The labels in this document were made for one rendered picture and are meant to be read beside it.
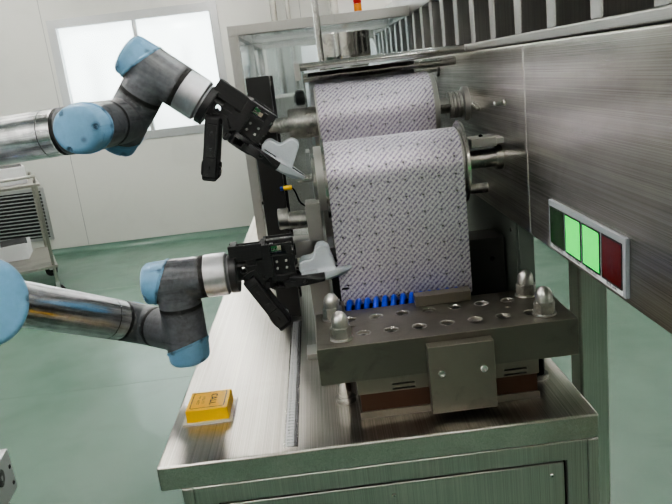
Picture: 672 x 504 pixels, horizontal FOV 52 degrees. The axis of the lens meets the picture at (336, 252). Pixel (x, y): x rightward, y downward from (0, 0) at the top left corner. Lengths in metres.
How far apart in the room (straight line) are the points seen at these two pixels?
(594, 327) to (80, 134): 1.04
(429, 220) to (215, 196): 5.75
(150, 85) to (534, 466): 0.86
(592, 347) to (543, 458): 0.45
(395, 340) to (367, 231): 0.23
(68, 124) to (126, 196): 5.96
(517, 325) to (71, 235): 6.45
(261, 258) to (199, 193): 5.72
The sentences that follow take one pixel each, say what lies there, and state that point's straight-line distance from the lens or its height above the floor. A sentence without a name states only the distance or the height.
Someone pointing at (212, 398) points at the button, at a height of 0.92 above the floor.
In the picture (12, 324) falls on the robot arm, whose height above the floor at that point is 1.16.
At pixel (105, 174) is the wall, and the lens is 7.08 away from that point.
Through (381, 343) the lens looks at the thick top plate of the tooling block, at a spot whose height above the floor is 1.03.
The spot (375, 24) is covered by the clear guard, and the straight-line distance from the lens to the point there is 2.22.
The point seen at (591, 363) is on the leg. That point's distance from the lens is 1.54.
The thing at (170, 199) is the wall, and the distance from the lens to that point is 6.97.
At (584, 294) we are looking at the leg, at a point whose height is 0.94.
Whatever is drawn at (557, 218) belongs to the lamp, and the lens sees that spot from 1.01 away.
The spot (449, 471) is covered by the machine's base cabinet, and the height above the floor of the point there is 0.83.
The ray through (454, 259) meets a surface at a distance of 1.24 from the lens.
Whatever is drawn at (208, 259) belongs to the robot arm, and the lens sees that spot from 1.21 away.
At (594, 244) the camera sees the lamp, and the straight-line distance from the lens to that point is 0.89.
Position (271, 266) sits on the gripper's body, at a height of 1.12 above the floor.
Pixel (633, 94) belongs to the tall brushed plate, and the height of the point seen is 1.37.
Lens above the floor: 1.43
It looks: 15 degrees down
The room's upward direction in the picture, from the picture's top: 7 degrees counter-clockwise
